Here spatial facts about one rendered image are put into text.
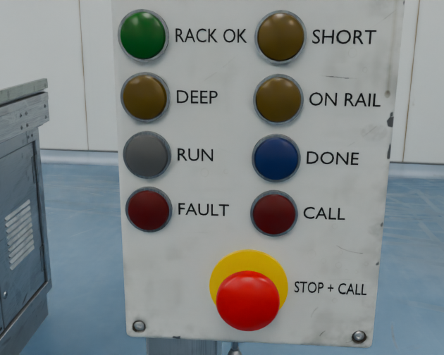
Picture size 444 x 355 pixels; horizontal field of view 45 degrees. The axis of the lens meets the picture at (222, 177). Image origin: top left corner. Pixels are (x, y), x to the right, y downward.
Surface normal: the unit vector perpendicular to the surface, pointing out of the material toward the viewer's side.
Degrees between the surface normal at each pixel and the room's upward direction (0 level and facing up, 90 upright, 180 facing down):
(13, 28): 90
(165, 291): 90
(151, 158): 91
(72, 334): 0
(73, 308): 0
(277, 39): 92
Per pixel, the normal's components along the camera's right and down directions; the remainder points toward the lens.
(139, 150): -0.11, 0.23
